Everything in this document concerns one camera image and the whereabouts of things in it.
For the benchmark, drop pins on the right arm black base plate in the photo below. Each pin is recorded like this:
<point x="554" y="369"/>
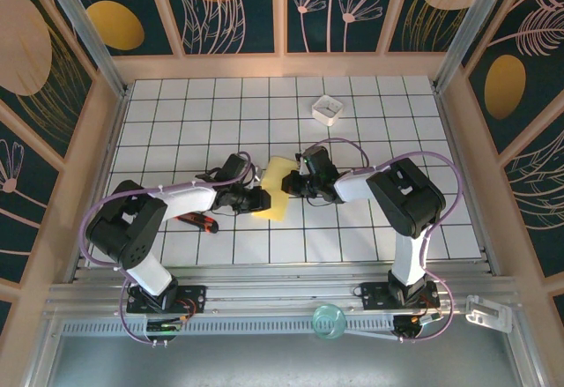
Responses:
<point x="374" y="299"/>

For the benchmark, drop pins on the small black controller board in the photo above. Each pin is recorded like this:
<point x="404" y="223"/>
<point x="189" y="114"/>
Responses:
<point x="163" y="326"/>
<point x="405" y="327"/>

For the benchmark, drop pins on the white square plastic box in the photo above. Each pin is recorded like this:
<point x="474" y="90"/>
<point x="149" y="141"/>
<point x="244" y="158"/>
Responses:
<point x="328" y="109"/>

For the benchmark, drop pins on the clear green glass cup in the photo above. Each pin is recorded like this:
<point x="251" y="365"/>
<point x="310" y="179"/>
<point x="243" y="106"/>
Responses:
<point x="328" y="321"/>

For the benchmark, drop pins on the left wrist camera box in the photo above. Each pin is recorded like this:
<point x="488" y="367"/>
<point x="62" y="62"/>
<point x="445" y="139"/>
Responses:
<point x="257" y="175"/>

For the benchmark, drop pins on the aluminium table frame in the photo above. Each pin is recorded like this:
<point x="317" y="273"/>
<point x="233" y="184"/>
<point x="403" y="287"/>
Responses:
<point x="282" y="281"/>

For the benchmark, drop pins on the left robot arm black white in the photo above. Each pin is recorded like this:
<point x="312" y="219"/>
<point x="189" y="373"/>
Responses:
<point x="185" y="199"/>

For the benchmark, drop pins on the yellow square paper sheet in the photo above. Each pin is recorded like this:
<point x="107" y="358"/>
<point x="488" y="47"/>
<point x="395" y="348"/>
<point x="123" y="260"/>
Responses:
<point x="277" y="168"/>

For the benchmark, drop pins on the aluminium corner post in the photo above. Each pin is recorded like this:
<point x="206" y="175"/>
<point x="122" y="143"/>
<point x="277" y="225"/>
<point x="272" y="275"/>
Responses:
<point x="471" y="25"/>
<point x="83" y="30"/>

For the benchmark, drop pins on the white plastic bracket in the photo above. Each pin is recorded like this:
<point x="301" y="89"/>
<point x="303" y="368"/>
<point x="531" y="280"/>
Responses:
<point x="489" y="313"/>

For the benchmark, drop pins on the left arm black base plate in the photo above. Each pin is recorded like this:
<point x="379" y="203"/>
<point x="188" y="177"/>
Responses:
<point x="194" y="299"/>

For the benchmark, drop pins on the grey metal shelf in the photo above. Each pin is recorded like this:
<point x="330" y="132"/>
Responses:
<point x="282" y="360"/>

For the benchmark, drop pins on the orange black utility knife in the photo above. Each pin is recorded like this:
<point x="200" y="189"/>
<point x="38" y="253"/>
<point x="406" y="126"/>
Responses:
<point x="205" y="225"/>

